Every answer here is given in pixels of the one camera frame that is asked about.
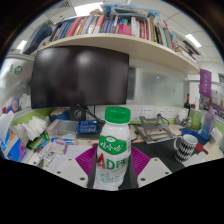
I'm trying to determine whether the grey metal laptop stand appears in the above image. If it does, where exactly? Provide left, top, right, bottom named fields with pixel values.
left=134, top=114, right=178, bottom=145

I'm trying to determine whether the black computer monitor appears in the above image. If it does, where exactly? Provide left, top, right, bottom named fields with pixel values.
left=30, top=46, right=130, bottom=122

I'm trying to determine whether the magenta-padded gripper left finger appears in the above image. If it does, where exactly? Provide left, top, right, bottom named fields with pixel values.
left=53, top=145, right=98, bottom=190

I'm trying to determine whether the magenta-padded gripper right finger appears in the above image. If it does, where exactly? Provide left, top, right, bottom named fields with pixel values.
left=128, top=145, right=173, bottom=190

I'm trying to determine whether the round blue container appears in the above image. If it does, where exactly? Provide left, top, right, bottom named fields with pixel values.
left=49, top=108, right=70, bottom=122

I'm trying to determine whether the black white checkered mug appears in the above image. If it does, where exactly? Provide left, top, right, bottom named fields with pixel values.
left=173, top=133, right=199, bottom=163

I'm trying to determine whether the purple pennant flag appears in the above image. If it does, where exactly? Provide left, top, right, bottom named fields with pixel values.
left=199, top=68, right=213, bottom=99

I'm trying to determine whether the flat round red coaster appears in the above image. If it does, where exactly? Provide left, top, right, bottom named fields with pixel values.
left=195, top=143, right=209, bottom=155

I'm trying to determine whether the clear plastic box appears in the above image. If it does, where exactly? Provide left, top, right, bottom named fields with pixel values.
left=46, top=119, right=80, bottom=140

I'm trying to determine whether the dark wine bottle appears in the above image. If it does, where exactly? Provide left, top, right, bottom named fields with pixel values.
left=183, top=93, right=192, bottom=118

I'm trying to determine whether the coiled blue cable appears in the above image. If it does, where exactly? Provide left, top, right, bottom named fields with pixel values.
left=181, top=129, right=201, bottom=138

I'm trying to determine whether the blue plastic box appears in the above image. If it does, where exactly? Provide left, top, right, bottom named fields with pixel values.
left=77, top=119, right=100, bottom=135

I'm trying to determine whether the stack of white napkins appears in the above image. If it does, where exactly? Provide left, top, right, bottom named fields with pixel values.
left=19, top=115, right=49, bottom=141

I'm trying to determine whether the white tissue pack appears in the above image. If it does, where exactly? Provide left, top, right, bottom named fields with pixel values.
left=209, top=127, right=224, bottom=146

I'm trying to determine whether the group photo poster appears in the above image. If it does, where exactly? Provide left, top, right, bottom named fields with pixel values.
left=199, top=89, right=224, bottom=118

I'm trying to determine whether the black red-edged desk mat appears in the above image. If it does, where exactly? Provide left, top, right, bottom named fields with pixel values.
left=131, top=134, right=201, bottom=172

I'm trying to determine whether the white green-capped drink bottle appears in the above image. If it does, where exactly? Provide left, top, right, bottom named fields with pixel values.
left=93, top=106, right=133, bottom=192

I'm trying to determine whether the white wall outlet strip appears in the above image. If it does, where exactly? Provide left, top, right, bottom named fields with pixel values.
left=130, top=105, right=184, bottom=122

